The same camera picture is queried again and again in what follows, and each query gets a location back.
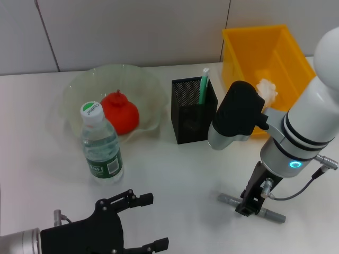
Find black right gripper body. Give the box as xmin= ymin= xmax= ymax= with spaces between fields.
xmin=239 ymin=160 xmax=284 ymax=210

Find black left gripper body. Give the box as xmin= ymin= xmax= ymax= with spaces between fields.
xmin=40 ymin=199 xmax=126 ymax=254

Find grey marker pen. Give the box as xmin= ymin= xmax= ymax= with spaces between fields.
xmin=217 ymin=193 xmax=287 ymax=224

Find clear green-label water bottle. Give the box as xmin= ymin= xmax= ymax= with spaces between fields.
xmin=80 ymin=100 xmax=124 ymax=186

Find orange fruit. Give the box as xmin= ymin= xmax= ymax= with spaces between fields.
xmin=100 ymin=89 xmax=140 ymax=136

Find white paper ball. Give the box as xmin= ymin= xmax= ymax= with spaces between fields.
xmin=255 ymin=78 xmax=279 ymax=108

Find green utility knife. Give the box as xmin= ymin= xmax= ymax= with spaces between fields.
xmin=198 ymin=68 xmax=210 ymax=105

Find black mesh pen holder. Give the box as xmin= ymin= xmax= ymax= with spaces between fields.
xmin=171 ymin=76 xmax=219 ymax=145

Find pale green glass fruit bowl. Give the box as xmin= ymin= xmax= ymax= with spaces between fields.
xmin=59 ymin=63 xmax=170 ymax=145

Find left metal connector plug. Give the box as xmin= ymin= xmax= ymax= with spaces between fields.
xmin=53 ymin=210 xmax=64 ymax=227

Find yellow plastic bin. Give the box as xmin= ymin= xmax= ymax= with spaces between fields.
xmin=221 ymin=24 xmax=317 ymax=139

